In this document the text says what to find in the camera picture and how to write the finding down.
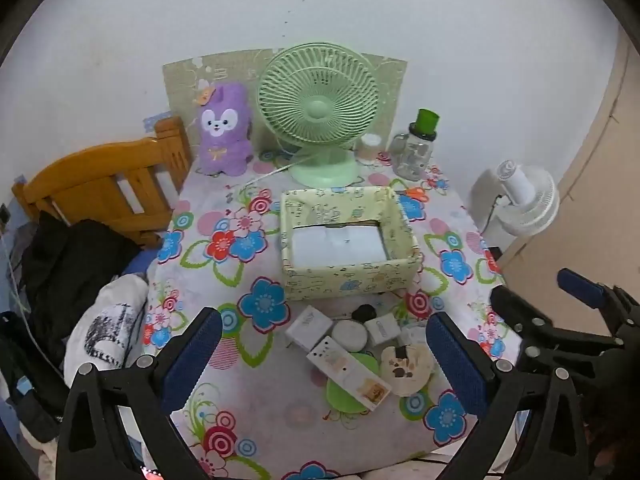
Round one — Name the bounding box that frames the clear cotton swab jar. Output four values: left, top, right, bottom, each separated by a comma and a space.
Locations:
356, 133, 385, 165

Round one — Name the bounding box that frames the wooden chair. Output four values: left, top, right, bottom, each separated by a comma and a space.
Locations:
11, 116, 193, 248

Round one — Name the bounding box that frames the beige round brown-patched item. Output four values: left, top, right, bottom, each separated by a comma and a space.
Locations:
380, 344, 435, 397

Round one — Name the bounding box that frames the long white box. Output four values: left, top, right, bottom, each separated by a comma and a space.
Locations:
306, 335, 392, 412

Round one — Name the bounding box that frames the large white charger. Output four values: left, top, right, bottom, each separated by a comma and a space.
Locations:
285, 305, 335, 352

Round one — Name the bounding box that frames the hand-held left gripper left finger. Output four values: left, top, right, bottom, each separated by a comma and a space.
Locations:
55, 306, 223, 480

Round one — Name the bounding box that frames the white clip fan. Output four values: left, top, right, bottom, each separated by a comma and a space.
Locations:
470, 160, 560, 237

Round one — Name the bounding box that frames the white paper packet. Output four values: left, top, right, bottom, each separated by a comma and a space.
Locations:
291, 224, 390, 267

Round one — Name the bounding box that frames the white printed cloth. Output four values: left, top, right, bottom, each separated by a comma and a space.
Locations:
64, 275, 151, 396

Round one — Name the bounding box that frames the black fan cable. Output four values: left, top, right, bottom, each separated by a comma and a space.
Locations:
486, 192, 505, 233

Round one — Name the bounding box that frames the small white charger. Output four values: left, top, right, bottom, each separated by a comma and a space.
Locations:
364, 315, 398, 347

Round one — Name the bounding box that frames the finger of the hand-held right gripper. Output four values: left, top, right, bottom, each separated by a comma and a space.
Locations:
556, 267, 640, 333
489, 284, 626, 367

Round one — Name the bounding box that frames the green desk fan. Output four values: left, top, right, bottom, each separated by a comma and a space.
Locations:
257, 42, 380, 188

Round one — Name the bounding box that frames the white round object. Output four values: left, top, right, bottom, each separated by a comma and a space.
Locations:
331, 319, 370, 353

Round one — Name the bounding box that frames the purple plush toy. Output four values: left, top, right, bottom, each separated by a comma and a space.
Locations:
192, 81, 254, 177

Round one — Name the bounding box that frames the clear bag of white cable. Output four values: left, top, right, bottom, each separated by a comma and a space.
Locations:
397, 321, 432, 348

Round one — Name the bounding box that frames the dark bag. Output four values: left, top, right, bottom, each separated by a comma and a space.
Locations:
0, 310, 68, 443

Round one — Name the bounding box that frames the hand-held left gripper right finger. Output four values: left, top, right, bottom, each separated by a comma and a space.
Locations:
425, 311, 591, 480

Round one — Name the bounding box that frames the person's right hand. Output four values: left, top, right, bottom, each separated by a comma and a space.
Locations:
584, 390, 640, 480

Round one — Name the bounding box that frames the glass jar mug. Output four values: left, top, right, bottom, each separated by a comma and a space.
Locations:
389, 123, 438, 182

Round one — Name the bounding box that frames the yellow-green fabric storage box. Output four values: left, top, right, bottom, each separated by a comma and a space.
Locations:
279, 186, 423, 302

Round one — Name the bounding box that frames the white fan power cord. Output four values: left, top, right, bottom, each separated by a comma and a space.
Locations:
240, 162, 301, 196

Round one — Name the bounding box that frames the black cloth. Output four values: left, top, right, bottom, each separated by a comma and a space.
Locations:
20, 210, 143, 311

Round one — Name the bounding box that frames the green round disc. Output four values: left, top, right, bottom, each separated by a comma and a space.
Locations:
325, 352, 383, 413

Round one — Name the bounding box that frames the green plastic cup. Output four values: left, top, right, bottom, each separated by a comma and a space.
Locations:
414, 108, 442, 136

